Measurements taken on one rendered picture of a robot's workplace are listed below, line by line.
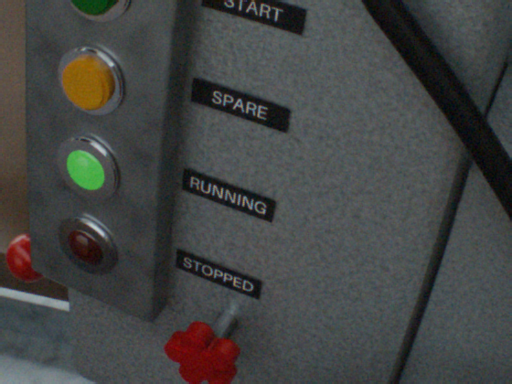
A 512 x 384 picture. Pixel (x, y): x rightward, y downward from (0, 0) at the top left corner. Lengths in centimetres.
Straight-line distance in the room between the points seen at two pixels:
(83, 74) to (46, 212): 10
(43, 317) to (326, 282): 45
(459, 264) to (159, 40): 17
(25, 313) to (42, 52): 48
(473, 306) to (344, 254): 7
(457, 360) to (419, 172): 12
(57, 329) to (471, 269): 51
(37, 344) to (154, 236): 44
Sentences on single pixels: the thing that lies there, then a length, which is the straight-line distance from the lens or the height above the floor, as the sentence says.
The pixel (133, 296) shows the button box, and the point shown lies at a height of 123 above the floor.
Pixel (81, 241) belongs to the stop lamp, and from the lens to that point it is 52.
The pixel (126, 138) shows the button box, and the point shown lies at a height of 133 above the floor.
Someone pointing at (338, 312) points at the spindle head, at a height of 126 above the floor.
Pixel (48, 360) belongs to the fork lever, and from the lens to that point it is 90.
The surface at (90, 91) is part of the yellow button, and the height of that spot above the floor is 135.
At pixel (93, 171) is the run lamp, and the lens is 48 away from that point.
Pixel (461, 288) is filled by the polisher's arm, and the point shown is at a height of 129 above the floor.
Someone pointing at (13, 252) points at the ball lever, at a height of 117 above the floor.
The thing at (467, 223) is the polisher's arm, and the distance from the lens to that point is 46.
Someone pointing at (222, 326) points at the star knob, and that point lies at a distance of 52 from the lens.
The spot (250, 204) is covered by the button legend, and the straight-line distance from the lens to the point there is 48.
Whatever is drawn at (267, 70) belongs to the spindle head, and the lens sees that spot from 44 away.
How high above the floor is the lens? 161
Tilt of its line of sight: 39 degrees down
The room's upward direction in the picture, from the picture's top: 8 degrees clockwise
